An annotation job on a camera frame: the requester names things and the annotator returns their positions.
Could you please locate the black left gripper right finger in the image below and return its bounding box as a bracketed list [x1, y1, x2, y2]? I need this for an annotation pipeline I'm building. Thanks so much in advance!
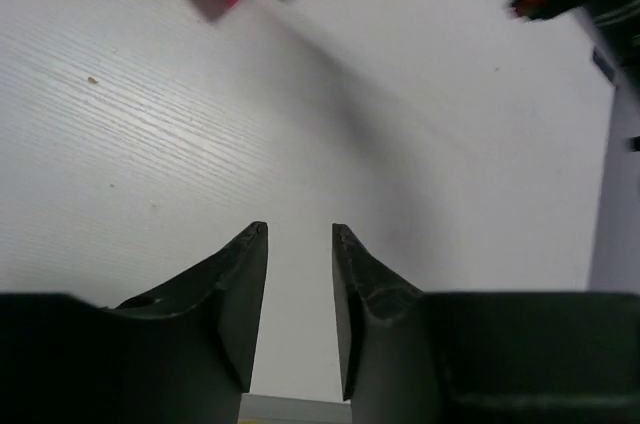
[332, 224, 639, 423]

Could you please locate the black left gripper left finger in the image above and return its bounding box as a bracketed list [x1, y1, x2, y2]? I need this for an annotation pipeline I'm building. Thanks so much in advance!
[1, 222, 268, 423]

